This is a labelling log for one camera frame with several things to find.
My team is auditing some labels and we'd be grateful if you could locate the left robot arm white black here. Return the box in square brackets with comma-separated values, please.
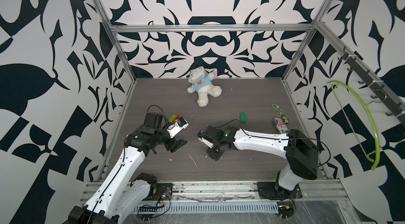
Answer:
[66, 112, 189, 224]

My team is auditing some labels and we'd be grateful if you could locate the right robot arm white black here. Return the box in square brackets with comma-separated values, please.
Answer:
[197, 126, 319, 197]

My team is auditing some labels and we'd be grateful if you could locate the lime lego brick long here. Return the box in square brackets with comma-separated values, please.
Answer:
[169, 114, 178, 123]

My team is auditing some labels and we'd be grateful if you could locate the green lego brick long far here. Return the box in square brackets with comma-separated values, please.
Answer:
[239, 112, 247, 123]

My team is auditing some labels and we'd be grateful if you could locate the white teddy bear blue shirt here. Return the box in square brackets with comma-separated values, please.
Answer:
[187, 67, 222, 108]

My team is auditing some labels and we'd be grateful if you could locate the black usb hub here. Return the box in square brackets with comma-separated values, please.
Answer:
[137, 205, 159, 215]

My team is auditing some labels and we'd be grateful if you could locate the black connector box right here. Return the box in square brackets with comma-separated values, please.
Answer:
[278, 206, 295, 219]

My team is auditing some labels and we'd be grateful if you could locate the green plastic hanger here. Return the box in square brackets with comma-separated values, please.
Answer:
[327, 80, 381, 171]

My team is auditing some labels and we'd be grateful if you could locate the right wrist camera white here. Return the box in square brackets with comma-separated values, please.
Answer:
[197, 131, 214, 148]

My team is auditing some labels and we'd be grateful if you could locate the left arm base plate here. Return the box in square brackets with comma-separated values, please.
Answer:
[144, 182, 174, 201]

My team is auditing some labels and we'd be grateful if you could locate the flag pattern keychain pouch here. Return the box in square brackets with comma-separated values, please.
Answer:
[272, 117, 289, 134]

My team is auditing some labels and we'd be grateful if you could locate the green cord loop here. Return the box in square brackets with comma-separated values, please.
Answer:
[271, 103, 285, 117]

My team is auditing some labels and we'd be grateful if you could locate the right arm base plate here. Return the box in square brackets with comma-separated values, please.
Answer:
[257, 182, 303, 201]

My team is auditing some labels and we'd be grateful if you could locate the white vented cable duct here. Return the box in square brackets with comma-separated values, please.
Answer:
[133, 201, 278, 215]

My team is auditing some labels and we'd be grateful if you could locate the aluminium frame crossbar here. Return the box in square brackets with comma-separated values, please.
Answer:
[110, 23, 313, 33]

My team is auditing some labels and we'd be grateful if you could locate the black wall hook rack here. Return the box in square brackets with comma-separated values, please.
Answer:
[339, 46, 405, 125]

